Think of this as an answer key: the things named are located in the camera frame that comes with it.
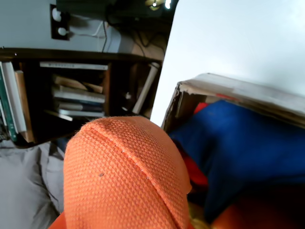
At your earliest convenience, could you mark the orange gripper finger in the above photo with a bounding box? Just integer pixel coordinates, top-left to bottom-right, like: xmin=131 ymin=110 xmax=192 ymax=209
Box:
xmin=48 ymin=211 xmax=69 ymax=229

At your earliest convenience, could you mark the orange bean bag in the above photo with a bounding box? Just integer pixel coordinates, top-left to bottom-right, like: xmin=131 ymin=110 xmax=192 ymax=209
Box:
xmin=211 ymin=189 xmax=305 ymax=229
xmin=63 ymin=116 xmax=193 ymax=229

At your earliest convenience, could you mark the yellow bean bag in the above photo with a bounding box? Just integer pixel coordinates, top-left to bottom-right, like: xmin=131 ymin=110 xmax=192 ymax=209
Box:
xmin=189 ymin=202 xmax=215 ymax=229

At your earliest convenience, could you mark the blue bean bag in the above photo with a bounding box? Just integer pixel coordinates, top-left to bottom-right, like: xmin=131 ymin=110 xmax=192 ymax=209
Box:
xmin=168 ymin=99 xmax=305 ymax=224

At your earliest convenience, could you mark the brown cardboard box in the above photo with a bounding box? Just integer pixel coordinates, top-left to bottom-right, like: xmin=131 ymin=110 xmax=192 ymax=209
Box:
xmin=161 ymin=73 xmax=305 ymax=229

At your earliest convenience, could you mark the grey cloth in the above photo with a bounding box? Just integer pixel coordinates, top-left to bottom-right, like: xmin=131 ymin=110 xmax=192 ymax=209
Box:
xmin=0 ymin=139 xmax=72 ymax=229

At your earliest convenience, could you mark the upright green book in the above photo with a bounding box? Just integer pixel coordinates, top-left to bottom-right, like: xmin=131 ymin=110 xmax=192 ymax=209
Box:
xmin=0 ymin=62 xmax=18 ymax=142

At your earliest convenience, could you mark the upright tan book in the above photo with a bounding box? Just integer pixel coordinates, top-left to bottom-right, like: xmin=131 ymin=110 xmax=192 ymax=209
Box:
xmin=14 ymin=70 xmax=34 ymax=143

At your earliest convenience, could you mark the stack of books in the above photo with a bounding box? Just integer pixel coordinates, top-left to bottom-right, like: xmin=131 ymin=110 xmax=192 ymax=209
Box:
xmin=51 ymin=73 xmax=105 ymax=118

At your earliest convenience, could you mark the upright white book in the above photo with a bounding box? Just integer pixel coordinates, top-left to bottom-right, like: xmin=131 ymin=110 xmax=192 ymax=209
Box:
xmin=1 ymin=62 xmax=27 ymax=133

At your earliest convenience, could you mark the leaning white book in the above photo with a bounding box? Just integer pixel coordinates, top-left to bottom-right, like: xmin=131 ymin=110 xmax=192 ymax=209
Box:
xmin=132 ymin=62 xmax=160 ymax=115

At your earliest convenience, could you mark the flat white book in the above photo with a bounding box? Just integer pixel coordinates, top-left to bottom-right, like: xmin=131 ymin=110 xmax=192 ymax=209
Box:
xmin=39 ymin=61 xmax=109 ymax=71

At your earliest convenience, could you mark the dark wooden bookshelf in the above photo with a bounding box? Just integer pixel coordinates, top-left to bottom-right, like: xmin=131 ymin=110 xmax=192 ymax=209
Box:
xmin=0 ymin=47 xmax=165 ymax=146

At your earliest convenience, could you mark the black outlet plate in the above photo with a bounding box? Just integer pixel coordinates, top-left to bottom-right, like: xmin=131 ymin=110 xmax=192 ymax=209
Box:
xmin=50 ymin=3 xmax=71 ymax=41

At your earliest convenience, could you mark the small golden lamp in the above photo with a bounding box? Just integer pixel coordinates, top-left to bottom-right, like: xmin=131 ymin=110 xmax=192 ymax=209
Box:
xmin=144 ymin=0 xmax=173 ymax=11

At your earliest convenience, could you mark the thin white cable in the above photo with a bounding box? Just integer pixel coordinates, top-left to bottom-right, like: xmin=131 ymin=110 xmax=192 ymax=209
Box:
xmin=68 ymin=21 xmax=106 ymax=39

